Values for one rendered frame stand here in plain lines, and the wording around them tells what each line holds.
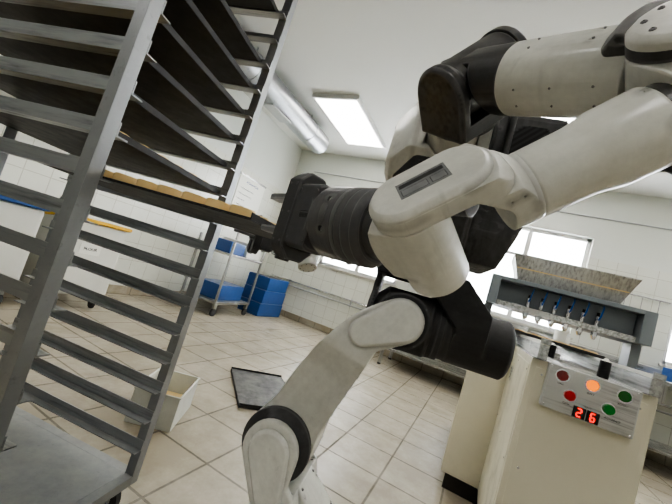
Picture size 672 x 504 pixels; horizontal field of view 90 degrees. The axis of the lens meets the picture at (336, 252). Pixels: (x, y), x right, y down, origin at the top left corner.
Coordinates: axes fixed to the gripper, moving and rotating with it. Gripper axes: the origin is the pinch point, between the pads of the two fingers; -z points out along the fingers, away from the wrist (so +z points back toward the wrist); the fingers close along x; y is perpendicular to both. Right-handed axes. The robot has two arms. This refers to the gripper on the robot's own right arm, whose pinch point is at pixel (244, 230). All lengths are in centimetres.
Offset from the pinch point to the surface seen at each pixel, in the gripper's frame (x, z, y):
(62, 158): 1.3, -44.2, 14.9
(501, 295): 12, 152, -9
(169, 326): -35.4, -10.0, -10.0
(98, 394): -63, -22, -21
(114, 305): -36, -26, -25
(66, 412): -72, -28, -28
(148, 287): -26.4, -18.5, -18.4
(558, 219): 156, 431, -133
